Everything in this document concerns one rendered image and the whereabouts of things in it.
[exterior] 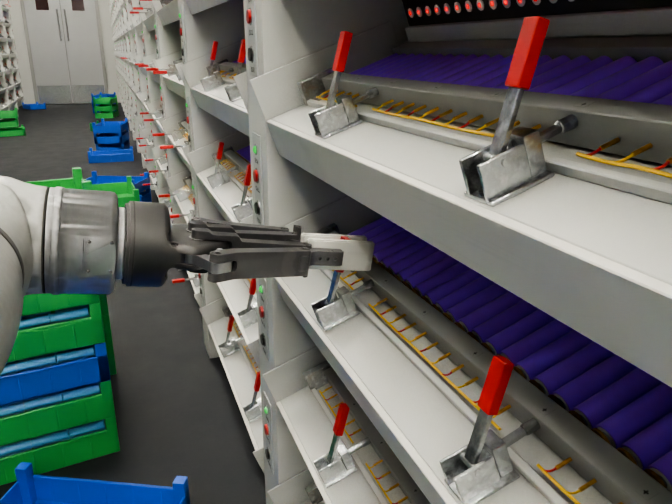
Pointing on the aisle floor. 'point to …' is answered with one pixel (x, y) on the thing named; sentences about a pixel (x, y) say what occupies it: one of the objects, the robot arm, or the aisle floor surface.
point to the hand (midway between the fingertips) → (335, 252)
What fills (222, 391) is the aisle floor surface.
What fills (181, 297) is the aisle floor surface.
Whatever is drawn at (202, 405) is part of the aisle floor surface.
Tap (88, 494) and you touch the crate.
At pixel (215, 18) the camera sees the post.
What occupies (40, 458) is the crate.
